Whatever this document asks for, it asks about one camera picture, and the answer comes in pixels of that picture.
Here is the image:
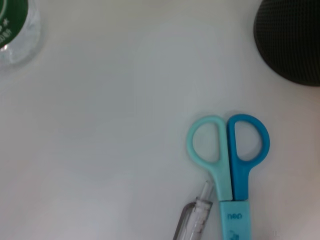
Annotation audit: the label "blue teal sheathed scissors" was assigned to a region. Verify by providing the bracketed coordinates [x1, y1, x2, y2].
[185, 113, 271, 240]

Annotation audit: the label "clear green-label water bottle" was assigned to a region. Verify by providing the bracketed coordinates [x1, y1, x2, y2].
[0, 0, 42, 68]

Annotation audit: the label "clear grey ballpoint pen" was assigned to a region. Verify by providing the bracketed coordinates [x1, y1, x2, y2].
[172, 180, 214, 240]

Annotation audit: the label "black mesh pen holder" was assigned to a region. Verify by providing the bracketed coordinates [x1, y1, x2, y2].
[252, 0, 320, 87]

